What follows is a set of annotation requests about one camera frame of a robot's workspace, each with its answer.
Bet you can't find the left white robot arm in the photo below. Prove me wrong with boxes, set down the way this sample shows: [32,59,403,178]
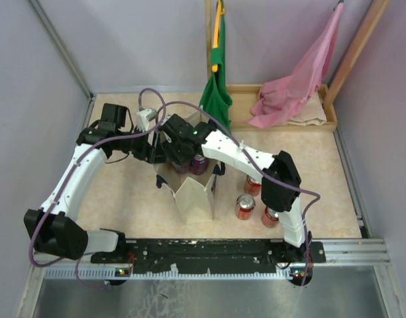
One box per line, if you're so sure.
[24,103,158,267]

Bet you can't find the beige folded cloth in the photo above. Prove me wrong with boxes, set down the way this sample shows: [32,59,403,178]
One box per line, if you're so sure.
[286,93,327,127]

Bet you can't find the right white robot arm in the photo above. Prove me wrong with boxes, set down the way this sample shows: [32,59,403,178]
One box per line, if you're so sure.
[160,115,310,262]

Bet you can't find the red soda can lower right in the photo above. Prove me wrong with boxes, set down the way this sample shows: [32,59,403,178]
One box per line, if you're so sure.
[261,207,279,229]

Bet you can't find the red soda can upper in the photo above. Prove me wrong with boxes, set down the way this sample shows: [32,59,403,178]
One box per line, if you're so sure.
[244,176,262,197]

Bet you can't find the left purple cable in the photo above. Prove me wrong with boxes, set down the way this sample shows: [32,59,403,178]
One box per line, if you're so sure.
[28,87,167,292]

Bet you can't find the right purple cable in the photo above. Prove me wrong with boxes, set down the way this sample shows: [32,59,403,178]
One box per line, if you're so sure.
[156,101,321,288]

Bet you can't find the purple cable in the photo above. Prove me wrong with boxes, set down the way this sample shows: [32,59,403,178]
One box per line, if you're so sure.
[156,101,321,288]
[28,87,167,292]

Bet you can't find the green hanging shirt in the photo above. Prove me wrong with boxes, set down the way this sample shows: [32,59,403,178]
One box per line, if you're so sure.
[199,2,232,132]

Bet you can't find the cream canvas tote bag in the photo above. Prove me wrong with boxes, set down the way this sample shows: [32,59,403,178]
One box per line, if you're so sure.
[153,112,225,224]

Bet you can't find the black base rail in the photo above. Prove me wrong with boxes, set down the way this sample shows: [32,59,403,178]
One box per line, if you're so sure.
[91,238,326,283]

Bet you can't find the purple soda can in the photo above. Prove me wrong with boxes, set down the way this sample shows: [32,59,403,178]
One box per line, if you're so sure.
[172,162,191,175]
[191,154,209,176]

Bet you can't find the red soda can lower left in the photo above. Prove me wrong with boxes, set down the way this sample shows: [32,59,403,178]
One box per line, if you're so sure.
[235,193,256,221]

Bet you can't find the red soda can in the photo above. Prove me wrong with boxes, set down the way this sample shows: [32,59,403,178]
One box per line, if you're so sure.
[244,176,262,197]
[261,207,279,229]
[235,193,256,221]

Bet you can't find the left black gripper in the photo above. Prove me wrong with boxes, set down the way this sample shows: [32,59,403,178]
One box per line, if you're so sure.
[117,125,170,164]

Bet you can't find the pink hanging cloth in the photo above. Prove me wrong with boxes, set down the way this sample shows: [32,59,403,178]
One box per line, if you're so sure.
[246,1,344,129]

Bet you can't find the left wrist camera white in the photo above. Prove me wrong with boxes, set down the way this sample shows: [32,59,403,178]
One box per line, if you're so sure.
[136,108,157,132]

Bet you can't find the wooden tray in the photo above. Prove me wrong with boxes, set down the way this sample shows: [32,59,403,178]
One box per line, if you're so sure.
[227,84,338,133]

